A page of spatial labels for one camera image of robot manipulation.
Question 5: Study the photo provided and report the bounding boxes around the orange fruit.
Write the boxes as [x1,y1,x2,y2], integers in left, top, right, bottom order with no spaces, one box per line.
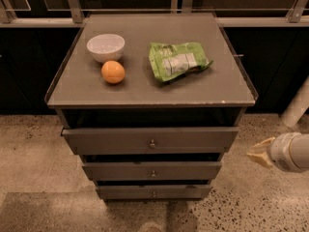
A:
[101,61,126,84]

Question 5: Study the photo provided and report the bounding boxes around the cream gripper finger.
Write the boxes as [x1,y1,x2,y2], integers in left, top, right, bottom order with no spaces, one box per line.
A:
[251,158,273,169]
[247,137,274,159]

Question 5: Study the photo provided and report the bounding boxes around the white pole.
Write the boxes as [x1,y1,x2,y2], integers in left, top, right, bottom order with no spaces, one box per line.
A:
[281,76,309,128]

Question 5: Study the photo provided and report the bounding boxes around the grey drawer cabinet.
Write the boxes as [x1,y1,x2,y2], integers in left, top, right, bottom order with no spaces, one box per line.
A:
[45,14,258,188]

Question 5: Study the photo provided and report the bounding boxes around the green snack bag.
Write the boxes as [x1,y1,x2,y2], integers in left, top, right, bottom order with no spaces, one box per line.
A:
[149,43,213,82]

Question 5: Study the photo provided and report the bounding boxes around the grey top drawer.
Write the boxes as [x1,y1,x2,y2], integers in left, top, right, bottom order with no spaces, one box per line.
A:
[62,127,239,155]

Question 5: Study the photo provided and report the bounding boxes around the grey middle drawer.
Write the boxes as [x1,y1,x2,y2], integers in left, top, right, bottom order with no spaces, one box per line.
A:
[83,161,221,181]

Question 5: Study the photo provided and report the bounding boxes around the white ceramic bowl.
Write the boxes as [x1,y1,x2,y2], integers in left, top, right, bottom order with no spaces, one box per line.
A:
[86,34,126,63]

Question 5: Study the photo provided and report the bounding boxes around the grey bottom drawer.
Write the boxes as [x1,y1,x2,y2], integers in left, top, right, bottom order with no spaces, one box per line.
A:
[97,185,211,200]

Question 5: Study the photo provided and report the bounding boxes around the grey drawer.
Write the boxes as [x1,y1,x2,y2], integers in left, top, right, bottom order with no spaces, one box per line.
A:
[97,185,211,200]
[83,161,221,181]
[62,127,239,155]

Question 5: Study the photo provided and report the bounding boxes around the metal railing frame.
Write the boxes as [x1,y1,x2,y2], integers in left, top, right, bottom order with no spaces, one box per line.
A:
[1,0,309,23]

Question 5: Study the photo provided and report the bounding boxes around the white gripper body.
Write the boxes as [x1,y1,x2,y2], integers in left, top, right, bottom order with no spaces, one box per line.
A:
[267,132,300,173]

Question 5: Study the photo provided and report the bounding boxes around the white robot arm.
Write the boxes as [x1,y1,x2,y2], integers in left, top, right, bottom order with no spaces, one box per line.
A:
[247,132,309,173]

